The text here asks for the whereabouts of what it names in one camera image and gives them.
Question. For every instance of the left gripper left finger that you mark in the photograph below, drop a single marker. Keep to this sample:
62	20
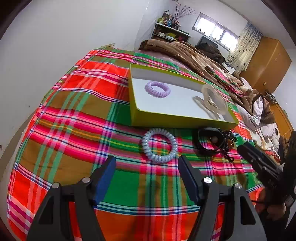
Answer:
52	220

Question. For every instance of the person's right hand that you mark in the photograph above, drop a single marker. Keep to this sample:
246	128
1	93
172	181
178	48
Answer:
275	212

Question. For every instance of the white floral quilt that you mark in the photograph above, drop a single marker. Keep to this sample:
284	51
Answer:
256	113

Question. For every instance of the plaid red green tablecloth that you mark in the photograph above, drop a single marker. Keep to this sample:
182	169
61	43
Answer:
84	118

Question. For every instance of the brown fleece blanket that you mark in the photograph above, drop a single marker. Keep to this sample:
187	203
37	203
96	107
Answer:
190	57

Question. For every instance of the folded plaid cloth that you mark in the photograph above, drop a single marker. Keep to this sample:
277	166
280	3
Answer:
226	82

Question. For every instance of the wooden wardrobe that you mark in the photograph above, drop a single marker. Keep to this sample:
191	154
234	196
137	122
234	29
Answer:
266	70

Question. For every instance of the yellow-green cardboard box tray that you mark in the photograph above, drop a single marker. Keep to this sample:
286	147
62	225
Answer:
164	99

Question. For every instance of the patterned cream curtain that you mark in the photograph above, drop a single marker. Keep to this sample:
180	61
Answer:
248	41

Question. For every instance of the black chair with clothes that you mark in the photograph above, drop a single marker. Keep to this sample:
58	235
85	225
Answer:
210	49

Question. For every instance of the wooden shelf with clutter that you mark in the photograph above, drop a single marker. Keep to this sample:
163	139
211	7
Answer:
167	30

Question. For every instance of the dried branch bouquet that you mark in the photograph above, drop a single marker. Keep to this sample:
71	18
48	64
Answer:
182	10

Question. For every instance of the window with white frame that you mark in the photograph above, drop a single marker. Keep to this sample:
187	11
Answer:
215	31

